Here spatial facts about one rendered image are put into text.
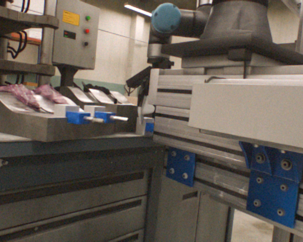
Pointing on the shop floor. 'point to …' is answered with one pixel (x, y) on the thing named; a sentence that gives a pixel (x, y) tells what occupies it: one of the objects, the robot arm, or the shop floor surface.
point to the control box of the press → (74, 39)
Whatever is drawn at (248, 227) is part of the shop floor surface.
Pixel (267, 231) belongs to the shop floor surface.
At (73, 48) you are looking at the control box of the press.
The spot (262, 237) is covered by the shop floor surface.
